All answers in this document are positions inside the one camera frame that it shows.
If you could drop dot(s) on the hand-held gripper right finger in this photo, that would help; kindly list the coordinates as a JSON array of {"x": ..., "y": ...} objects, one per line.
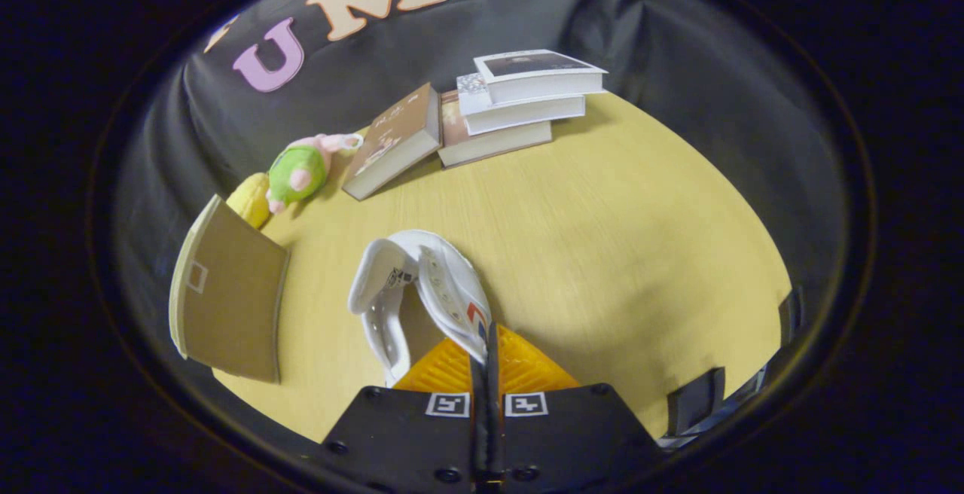
[{"x": 565, "y": 434}]

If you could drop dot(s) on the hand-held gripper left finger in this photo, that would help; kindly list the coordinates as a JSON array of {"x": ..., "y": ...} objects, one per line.
[{"x": 410, "y": 434}]

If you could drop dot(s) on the white shoe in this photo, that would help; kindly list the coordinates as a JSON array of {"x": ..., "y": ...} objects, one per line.
[{"x": 452, "y": 291}]

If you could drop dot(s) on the brown storage box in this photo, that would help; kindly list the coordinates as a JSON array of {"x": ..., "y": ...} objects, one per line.
[{"x": 233, "y": 298}]

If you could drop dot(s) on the yellow plush toy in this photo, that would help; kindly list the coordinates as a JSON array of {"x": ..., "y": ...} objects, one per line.
[{"x": 252, "y": 200}]

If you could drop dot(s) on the green and pink plush toy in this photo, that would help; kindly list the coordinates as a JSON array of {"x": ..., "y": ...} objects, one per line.
[{"x": 297, "y": 170}]

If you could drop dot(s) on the brown cover book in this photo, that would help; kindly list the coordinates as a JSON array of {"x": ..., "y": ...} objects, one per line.
[{"x": 392, "y": 140}]

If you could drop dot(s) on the thick book tan cover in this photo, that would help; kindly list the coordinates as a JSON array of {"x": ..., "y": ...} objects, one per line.
[{"x": 489, "y": 146}]

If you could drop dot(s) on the white patterned cover book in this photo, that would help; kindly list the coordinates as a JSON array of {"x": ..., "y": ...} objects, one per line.
[{"x": 527, "y": 114}]

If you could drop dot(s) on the white book dark photo cover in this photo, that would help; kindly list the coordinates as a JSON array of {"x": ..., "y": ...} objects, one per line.
[{"x": 542, "y": 87}]

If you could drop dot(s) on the black backdrop cloth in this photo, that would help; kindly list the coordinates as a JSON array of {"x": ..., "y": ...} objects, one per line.
[{"x": 678, "y": 50}]

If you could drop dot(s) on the black plastic frame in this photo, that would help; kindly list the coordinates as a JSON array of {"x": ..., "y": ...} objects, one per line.
[{"x": 697, "y": 400}]

